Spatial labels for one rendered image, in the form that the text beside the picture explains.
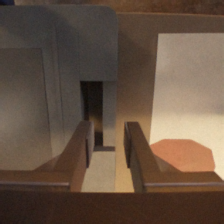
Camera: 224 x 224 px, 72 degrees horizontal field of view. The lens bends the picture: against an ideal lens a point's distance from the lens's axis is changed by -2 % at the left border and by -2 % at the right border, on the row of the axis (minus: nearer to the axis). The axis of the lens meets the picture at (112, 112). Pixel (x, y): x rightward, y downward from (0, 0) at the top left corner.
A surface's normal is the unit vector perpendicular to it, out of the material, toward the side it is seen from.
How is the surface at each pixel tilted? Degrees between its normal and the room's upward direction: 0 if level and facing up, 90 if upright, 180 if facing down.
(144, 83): 0
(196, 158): 38
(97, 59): 0
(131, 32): 0
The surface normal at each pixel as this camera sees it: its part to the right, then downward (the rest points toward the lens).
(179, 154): 0.02, -0.40
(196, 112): 0.00, 0.28
